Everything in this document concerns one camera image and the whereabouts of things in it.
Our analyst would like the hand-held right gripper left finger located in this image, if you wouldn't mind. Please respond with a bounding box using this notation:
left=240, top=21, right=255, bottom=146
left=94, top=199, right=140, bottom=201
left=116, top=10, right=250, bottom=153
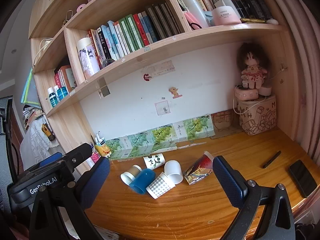
left=30, top=157, right=111, bottom=240

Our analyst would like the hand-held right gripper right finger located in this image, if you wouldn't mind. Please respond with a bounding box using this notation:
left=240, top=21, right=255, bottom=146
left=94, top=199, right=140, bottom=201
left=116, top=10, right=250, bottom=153
left=212, top=156, right=296, bottom=240

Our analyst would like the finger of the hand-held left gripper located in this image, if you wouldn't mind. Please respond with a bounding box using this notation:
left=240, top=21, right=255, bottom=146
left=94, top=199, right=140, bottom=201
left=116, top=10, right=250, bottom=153
left=64, top=142, right=93, bottom=172

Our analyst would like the red paper cup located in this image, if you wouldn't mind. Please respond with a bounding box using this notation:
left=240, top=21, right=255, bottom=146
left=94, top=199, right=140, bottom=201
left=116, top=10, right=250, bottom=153
left=192, top=151, right=215, bottom=173

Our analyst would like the brown and white paper cup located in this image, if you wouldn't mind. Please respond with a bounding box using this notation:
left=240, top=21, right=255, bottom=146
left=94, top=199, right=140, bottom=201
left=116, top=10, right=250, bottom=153
left=121, top=165, right=142, bottom=183

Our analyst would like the blue plastic cup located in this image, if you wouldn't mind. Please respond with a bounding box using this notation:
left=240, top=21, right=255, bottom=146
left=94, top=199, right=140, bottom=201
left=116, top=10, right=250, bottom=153
left=129, top=169, right=156, bottom=195

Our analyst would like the plain white cup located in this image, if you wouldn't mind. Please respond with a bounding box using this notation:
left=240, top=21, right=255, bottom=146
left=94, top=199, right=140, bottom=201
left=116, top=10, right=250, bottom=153
left=164, top=160, right=184, bottom=185

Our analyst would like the white panda print cup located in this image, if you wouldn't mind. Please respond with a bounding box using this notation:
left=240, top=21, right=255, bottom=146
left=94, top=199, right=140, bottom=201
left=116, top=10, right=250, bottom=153
left=143, top=154, right=166, bottom=170

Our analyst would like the grey checkered paper cup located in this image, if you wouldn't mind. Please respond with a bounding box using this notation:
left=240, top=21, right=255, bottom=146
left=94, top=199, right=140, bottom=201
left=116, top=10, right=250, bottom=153
left=146, top=172, right=175, bottom=200

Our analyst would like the small pink packet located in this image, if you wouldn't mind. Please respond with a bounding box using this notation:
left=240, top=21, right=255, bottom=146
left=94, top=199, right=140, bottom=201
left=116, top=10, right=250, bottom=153
left=90, top=152, right=101, bottom=167

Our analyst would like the yellow cartoon box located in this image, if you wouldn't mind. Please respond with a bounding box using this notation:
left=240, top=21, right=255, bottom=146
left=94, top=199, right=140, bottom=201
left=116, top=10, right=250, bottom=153
left=95, top=141, right=112, bottom=158

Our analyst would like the white lace cloth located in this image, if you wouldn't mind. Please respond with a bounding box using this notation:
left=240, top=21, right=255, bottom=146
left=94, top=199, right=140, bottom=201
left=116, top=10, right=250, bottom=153
left=20, top=119, right=59, bottom=171

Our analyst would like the green grape print tissue box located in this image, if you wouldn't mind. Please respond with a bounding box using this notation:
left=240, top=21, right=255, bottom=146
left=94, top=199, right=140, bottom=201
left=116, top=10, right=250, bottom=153
left=106, top=136, right=133, bottom=160
left=150, top=124, right=178, bottom=151
left=127, top=131, right=155, bottom=156
left=173, top=114, right=216, bottom=142

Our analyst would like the hanging brown bottle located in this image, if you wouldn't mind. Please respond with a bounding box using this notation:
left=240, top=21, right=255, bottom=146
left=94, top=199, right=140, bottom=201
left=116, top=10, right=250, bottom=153
left=41, top=123, right=56, bottom=143

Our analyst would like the white paper strip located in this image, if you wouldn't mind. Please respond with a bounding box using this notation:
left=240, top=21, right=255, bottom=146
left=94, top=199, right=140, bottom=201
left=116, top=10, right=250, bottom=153
left=176, top=142, right=208, bottom=149

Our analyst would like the black pen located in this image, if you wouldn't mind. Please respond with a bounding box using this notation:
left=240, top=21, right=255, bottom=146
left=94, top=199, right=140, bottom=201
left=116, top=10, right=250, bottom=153
left=262, top=151, right=282, bottom=169

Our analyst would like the blue bottle white cap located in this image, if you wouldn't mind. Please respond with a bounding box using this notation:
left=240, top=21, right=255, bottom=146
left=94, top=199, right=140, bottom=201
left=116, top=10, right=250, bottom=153
left=56, top=86, right=69, bottom=102
left=48, top=87, right=59, bottom=108

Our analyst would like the stack of books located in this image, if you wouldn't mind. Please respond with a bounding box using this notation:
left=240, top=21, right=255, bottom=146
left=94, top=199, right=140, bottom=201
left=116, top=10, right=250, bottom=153
left=23, top=106, right=43, bottom=131

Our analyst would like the printed fabric storage box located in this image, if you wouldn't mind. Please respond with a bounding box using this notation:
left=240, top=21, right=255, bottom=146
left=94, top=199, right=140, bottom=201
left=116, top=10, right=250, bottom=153
left=237, top=94, right=278, bottom=136

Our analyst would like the black smartphone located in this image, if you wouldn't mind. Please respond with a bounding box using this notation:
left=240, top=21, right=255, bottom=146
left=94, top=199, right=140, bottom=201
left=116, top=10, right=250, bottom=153
left=288, top=159, right=318, bottom=198

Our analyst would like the row of red books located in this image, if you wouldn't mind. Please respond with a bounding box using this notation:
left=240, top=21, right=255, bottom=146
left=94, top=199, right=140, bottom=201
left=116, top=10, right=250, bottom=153
left=54, top=65, right=77, bottom=93

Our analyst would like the green folder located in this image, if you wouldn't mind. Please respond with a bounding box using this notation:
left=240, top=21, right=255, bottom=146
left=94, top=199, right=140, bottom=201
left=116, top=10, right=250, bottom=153
left=21, top=67, right=41, bottom=104

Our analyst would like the white printed paper tube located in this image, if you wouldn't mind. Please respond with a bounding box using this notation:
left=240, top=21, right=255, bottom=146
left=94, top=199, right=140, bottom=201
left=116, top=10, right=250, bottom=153
left=76, top=37, right=101, bottom=79

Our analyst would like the taped paper note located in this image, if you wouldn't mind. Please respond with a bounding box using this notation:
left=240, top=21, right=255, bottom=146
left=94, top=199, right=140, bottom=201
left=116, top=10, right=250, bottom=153
left=142, top=60, right=175, bottom=77

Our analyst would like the curly haired doll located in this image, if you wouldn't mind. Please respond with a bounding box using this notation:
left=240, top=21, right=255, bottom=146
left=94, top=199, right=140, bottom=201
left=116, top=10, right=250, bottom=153
left=237, top=42, right=271, bottom=90

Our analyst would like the row of green and blue books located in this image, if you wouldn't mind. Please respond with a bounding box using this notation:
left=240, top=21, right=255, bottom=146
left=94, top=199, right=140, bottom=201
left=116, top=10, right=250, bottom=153
left=89, top=2, right=185, bottom=69

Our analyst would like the wooden bookshelf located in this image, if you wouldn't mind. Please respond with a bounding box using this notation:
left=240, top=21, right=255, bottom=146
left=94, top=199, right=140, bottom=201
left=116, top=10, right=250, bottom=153
left=28, top=0, right=300, bottom=173

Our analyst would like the black and gold flat box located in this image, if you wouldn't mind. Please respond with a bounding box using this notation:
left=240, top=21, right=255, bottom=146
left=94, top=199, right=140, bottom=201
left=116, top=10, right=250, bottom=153
left=240, top=17, right=267, bottom=24

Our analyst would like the pink pouch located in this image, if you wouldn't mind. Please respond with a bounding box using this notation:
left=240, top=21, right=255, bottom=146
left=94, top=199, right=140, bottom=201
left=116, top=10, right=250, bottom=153
left=184, top=11, right=201, bottom=30

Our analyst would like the pink cream jar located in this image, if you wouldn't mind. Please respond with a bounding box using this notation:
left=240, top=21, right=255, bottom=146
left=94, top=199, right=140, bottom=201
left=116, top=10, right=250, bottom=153
left=212, top=6, right=242, bottom=26

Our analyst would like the tall white bottle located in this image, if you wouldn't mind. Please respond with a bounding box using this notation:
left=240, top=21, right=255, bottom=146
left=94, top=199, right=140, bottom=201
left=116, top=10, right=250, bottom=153
left=180, top=0, right=209, bottom=29

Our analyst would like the row of black and white books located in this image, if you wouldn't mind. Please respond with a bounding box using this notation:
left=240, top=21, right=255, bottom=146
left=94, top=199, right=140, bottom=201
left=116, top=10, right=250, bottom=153
left=174, top=0, right=273, bottom=20

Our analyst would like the metal shelf bracket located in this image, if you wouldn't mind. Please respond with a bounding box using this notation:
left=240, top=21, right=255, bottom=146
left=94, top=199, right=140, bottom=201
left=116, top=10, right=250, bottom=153
left=97, top=78, right=111, bottom=98

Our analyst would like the white speaker cable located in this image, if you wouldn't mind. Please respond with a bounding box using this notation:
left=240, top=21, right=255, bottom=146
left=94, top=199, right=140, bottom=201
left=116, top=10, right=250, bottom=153
left=232, top=86, right=266, bottom=116

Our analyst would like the pink square wall sticker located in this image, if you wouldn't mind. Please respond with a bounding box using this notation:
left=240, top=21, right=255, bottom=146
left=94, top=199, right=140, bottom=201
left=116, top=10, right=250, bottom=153
left=154, top=100, right=171, bottom=116

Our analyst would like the orange cartoon wall sticker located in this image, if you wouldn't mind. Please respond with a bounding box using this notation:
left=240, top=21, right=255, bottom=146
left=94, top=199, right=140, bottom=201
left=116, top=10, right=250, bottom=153
left=169, top=86, right=183, bottom=98

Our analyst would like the white charging cable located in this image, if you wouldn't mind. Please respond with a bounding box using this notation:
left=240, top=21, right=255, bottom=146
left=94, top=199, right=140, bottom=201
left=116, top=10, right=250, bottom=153
left=33, top=38, right=54, bottom=66

